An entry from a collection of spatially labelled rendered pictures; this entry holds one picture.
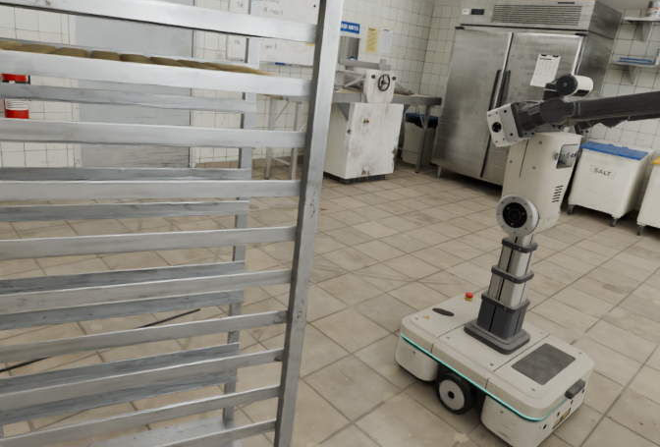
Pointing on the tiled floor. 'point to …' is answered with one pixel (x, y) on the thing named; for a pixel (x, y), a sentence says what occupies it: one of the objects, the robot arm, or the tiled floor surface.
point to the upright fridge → (513, 71)
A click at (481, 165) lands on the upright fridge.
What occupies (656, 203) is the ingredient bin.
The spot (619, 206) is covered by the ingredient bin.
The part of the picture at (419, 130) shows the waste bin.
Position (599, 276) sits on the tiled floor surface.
